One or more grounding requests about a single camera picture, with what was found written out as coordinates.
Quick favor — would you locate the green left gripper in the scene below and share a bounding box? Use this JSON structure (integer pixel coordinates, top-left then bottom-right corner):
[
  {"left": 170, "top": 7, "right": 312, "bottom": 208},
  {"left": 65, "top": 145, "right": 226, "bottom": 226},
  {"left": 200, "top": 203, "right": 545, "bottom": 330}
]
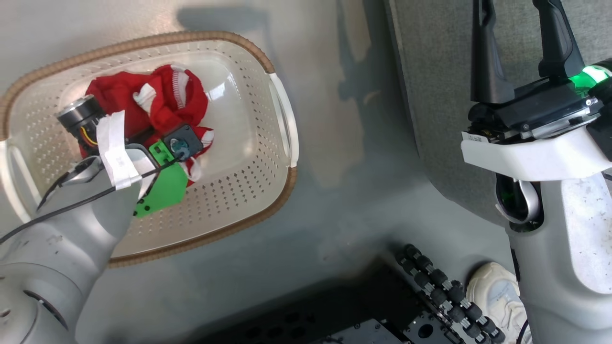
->
[{"left": 132, "top": 140, "right": 190, "bottom": 219}]

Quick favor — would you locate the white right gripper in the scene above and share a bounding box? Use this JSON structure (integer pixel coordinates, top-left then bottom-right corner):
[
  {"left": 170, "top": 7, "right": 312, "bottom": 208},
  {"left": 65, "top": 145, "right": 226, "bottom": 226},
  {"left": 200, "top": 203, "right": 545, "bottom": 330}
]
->
[{"left": 460, "top": 0, "right": 612, "bottom": 183}]

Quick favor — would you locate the red jersey garment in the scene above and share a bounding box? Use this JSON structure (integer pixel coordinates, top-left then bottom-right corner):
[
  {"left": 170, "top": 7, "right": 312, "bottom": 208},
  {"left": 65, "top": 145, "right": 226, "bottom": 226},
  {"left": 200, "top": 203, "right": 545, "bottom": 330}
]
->
[{"left": 78, "top": 64, "right": 215, "bottom": 187}]

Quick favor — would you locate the grey fabric sofa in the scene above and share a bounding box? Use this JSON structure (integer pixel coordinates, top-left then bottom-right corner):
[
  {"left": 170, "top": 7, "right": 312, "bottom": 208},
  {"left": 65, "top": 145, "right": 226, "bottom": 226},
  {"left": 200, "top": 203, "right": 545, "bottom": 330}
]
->
[{"left": 384, "top": 0, "right": 612, "bottom": 227}]

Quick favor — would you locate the white tape strip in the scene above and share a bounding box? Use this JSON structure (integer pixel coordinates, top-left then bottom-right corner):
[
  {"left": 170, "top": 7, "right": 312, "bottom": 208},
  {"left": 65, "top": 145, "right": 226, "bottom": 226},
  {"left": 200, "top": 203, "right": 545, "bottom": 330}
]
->
[{"left": 96, "top": 110, "right": 143, "bottom": 191}]

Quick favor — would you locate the white perforated laundry basket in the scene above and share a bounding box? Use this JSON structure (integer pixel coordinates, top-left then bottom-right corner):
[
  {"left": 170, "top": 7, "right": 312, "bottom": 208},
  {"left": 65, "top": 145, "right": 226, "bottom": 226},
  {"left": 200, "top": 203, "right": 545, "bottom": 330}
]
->
[{"left": 0, "top": 31, "right": 300, "bottom": 269}]

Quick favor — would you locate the black silver gripper motor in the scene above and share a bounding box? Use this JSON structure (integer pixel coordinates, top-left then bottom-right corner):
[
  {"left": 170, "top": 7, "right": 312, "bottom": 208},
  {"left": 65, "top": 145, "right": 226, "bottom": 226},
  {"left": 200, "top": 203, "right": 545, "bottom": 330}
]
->
[{"left": 56, "top": 94, "right": 107, "bottom": 145}]

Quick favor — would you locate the white sneaker shoe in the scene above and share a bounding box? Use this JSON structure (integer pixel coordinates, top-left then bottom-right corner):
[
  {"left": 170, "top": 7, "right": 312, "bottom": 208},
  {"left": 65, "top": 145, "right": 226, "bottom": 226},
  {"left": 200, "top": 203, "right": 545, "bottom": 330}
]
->
[{"left": 466, "top": 261, "right": 529, "bottom": 344}]

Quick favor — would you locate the black roller omni wheel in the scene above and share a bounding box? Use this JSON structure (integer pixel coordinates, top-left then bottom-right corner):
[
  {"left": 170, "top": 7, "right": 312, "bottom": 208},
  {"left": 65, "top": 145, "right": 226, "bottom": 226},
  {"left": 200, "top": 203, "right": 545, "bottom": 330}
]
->
[{"left": 393, "top": 243, "right": 507, "bottom": 344}]

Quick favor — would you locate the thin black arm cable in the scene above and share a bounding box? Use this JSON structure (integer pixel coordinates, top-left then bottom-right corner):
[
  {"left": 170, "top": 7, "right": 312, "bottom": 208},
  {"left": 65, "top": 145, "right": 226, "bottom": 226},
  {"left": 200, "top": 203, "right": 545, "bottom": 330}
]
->
[{"left": 0, "top": 151, "right": 185, "bottom": 245}]

